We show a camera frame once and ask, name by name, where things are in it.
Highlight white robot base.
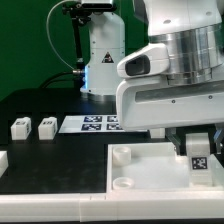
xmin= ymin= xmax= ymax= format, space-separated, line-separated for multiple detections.
xmin=80 ymin=12 xmax=125 ymax=99

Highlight black cables on table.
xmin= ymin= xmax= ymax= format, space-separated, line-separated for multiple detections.
xmin=39 ymin=71 xmax=83 ymax=90

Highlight white sheet with AprilTags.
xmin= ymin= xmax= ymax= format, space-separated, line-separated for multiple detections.
xmin=58 ymin=115 xmax=148 ymax=134

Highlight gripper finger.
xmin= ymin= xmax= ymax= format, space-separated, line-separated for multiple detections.
xmin=214 ymin=123 xmax=224 ymax=154

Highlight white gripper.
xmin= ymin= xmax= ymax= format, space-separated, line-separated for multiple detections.
xmin=116 ymin=43 xmax=224 ymax=155

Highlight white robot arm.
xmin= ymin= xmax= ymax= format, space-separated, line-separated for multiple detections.
xmin=116 ymin=0 xmax=224 ymax=152

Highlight black camera stand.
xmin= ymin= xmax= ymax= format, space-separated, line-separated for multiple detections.
xmin=62 ymin=0 xmax=117 ymax=70

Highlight white L-shaped obstacle fence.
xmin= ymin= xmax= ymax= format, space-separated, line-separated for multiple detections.
xmin=0 ymin=150 xmax=224 ymax=224

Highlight white square table top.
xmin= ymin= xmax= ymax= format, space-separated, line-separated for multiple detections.
xmin=107 ymin=142 xmax=224 ymax=191

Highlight grey cable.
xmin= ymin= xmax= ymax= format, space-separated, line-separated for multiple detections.
xmin=45 ymin=0 xmax=81 ymax=72

